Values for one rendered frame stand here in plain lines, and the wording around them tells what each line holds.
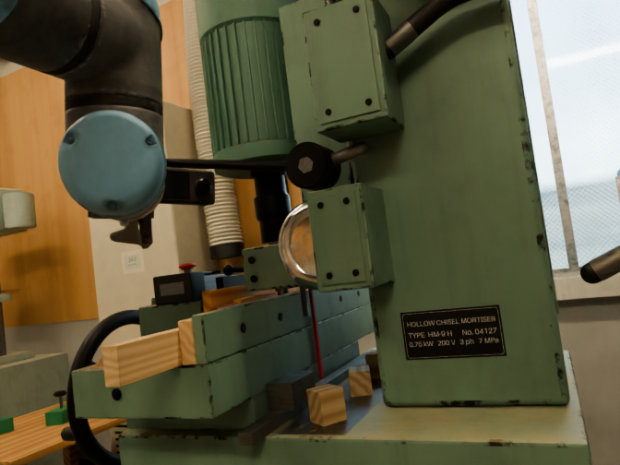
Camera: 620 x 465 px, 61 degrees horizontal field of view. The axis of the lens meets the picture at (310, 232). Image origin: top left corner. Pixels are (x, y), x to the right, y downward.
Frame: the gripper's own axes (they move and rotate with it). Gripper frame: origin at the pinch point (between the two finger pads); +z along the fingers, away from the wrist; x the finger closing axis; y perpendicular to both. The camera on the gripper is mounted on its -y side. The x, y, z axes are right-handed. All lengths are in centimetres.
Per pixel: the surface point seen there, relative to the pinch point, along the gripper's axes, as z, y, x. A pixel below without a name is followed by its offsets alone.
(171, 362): -25.7, -2.8, 20.1
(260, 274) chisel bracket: -2.8, -16.9, 12.3
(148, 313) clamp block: 9.2, 0.7, 19.0
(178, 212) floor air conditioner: 149, -8, -7
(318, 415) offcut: -24.0, -20.0, 28.4
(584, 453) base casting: -45, -39, 27
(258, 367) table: -18.7, -13.7, 23.2
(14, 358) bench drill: 212, 73, 63
